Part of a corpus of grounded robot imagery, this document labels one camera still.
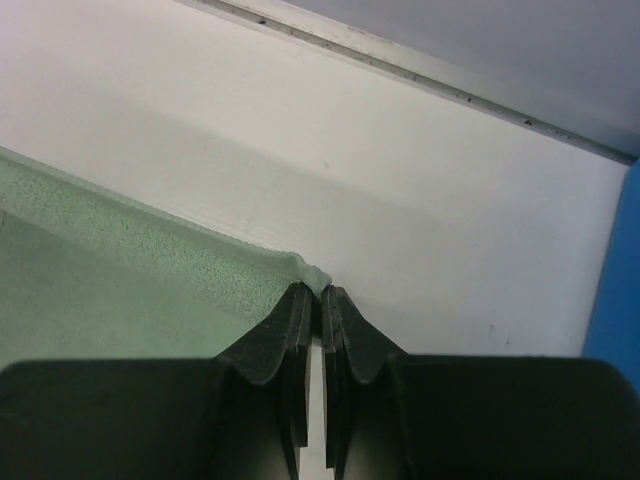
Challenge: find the green panda towel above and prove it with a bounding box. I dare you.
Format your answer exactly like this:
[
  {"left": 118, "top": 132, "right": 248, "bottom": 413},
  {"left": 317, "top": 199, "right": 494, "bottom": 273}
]
[{"left": 1, "top": 150, "right": 330, "bottom": 365}]

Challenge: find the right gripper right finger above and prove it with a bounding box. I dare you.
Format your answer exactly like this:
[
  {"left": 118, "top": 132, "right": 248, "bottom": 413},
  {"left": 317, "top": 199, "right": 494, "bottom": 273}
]
[{"left": 321, "top": 286, "right": 639, "bottom": 479}]

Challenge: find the blue plastic bin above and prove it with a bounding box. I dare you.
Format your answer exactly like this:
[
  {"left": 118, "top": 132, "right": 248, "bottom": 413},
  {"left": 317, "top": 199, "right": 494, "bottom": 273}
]
[{"left": 583, "top": 163, "right": 639, "bottom": 386}]

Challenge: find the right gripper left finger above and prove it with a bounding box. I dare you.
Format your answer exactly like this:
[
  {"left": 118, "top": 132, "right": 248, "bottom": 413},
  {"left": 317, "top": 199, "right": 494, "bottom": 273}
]
[{"left": 1, "top": 283, "right": 312, "bottom": 479}]

